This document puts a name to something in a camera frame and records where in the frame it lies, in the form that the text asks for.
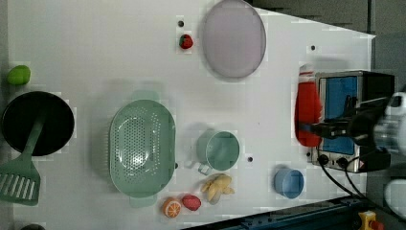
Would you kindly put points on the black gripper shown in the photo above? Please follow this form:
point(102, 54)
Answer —
point(356, 123)

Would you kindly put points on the red ketchup bottle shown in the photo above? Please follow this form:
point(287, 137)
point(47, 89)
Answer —
point(307, 107)

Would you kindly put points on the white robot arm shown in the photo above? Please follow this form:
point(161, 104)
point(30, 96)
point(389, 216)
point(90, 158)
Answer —
point(377, 126)

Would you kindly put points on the green oval strainer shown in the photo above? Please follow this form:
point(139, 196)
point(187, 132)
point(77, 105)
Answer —
point(142, 148)

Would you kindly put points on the blue small bowl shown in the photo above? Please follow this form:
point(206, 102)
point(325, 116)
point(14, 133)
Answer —
point(289, 182)

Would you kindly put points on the yellow red clamp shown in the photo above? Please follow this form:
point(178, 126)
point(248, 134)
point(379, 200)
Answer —
point(369, 221)

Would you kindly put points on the green measuring cup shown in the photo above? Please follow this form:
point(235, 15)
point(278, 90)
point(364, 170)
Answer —
point(216, 150)

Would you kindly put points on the grey round plate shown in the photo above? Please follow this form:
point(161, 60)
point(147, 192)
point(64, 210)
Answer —
point(233, 39)

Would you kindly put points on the yellow toy banana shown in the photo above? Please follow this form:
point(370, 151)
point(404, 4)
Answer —
point(216, 186)

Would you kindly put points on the pink toy fruit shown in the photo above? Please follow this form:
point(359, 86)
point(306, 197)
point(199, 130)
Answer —
point(191, 202)

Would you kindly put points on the red toy strawberry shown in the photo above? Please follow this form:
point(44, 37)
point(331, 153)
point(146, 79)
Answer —
point(185, 41)

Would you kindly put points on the toy orange slice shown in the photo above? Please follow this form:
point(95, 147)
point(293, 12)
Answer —
point(171, 207)

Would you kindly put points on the black frying pan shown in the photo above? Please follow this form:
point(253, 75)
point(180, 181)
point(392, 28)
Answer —
point(19, 117)

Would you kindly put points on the green toy lime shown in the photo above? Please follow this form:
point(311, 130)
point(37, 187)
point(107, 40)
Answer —
point(19, 75)

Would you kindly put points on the dark round object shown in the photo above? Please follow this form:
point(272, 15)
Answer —
point(33, 227)

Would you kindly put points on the green slotted spatula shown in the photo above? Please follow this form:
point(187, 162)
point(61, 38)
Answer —
point(20, 180)

